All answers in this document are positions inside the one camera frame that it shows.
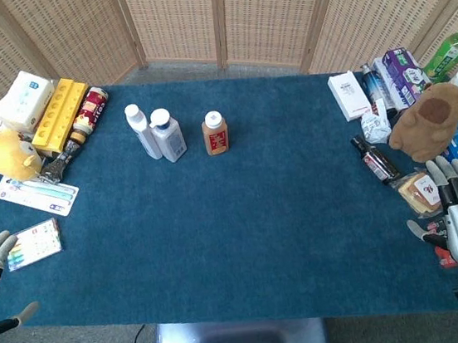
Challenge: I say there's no dark soy sauce bottle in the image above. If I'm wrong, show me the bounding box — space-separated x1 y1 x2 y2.
349 130 404 189

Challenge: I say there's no dark blue bottle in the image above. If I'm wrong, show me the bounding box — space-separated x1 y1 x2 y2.
359 60 392 110

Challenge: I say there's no green drink bottle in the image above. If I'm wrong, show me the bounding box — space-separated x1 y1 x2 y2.
417 25 458 86

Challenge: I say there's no tall white bottle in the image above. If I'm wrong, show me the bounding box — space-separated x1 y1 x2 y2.
123 100 164 164

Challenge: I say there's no squat white bottle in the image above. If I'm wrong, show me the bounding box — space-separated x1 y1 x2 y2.
146 105 190 165

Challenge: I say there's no red and yellow bottle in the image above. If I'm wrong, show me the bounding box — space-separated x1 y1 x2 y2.
199 110 231 158

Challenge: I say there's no red and black snack packet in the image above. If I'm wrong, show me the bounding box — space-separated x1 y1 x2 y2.
420 213 458 272

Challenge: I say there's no coloured marker pen pack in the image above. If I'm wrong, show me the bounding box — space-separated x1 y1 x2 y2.
2 217 66 273

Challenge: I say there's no packaged cracker snack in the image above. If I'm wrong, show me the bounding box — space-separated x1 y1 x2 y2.
389 169 445 221

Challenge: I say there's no toothbrush blister pack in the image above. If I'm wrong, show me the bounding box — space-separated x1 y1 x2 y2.
0 167 83 226

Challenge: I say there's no yellow plush toy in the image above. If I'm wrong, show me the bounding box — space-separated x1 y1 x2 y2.
0 122 45 185

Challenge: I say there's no brown capybara plush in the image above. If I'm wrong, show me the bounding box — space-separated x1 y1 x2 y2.
381 79 458 168

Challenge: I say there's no crumpled white wrapper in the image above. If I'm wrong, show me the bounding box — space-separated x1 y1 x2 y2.
357 97 395 147

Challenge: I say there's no purple and white tissue pack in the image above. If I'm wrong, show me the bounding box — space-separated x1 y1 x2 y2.
371 44 435 115

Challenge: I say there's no yellow plastic hole block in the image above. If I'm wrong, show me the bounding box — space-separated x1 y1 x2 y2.
23 74 97 157

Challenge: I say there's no white rectangular box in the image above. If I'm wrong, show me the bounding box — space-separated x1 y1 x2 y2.
325 67 375 125

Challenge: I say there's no red and white snack canister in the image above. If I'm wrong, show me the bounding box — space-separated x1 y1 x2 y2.
69 85 114 137

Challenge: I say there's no blue table mat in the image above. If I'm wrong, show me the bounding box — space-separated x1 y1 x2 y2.
0 42 458 343

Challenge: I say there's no woven folding screen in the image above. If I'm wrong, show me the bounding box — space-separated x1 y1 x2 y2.
0 0 458 147

